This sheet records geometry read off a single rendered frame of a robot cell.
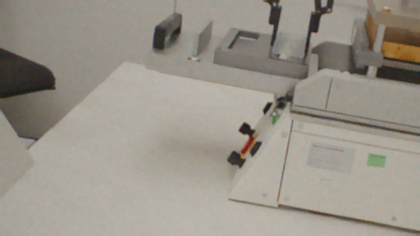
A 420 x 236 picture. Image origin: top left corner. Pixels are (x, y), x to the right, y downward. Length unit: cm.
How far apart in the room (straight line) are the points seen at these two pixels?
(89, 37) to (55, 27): 14
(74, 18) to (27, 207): 180
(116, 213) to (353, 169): 39
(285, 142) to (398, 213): 23
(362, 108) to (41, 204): 53
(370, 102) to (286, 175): 19
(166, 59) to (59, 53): 175
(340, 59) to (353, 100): 28
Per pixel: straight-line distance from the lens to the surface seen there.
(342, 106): 107
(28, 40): 289
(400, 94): 107
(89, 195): 111
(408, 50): 111
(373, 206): 113
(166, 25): 118
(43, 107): 295
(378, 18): 107
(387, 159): 110
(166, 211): 108
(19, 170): 115
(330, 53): 133
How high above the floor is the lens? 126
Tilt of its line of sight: 21 degrees down
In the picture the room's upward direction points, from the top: 10 degrees clockwise
